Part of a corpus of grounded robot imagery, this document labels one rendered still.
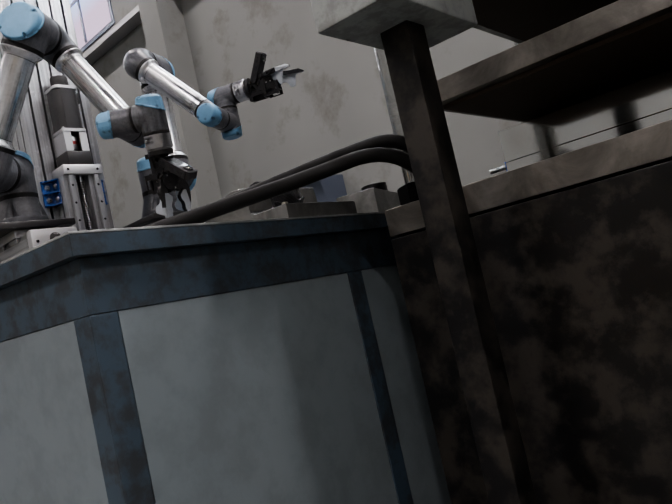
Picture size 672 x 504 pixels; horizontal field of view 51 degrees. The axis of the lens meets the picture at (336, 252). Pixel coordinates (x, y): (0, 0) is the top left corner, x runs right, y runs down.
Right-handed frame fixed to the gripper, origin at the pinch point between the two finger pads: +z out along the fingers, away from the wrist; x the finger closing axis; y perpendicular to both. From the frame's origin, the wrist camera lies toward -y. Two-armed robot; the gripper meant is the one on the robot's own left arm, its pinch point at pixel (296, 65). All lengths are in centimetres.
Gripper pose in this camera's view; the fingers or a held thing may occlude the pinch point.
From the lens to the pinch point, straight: 256.2
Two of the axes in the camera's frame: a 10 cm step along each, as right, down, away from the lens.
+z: 9.2, -2.3, -3.0
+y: 2.6, 9.6, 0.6
